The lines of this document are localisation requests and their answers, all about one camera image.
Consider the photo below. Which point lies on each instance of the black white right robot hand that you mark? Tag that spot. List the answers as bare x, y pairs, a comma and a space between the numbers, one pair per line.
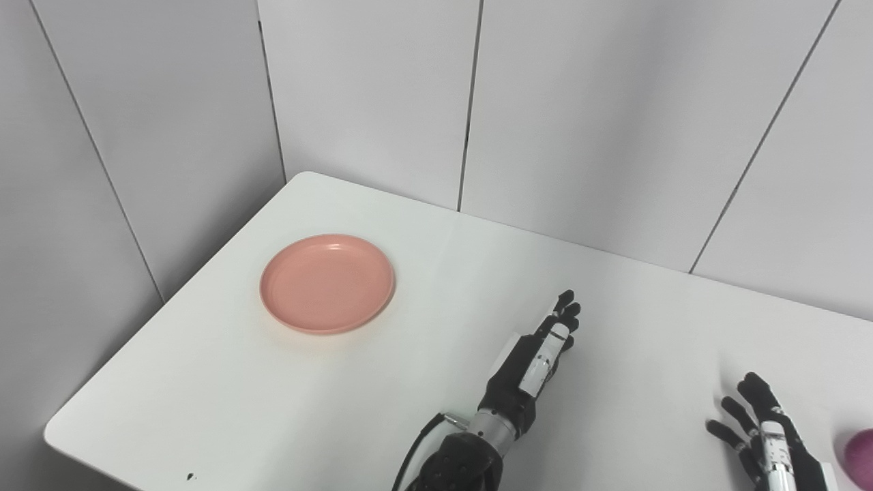
784, 450

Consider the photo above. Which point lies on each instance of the purple red onion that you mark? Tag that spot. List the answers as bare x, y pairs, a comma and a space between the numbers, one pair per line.
861, 455

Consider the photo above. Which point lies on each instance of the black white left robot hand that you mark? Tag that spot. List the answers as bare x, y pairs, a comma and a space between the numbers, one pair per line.
511, 389

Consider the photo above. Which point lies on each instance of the pink round plate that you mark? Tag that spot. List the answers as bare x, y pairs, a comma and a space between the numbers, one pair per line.
327, 283

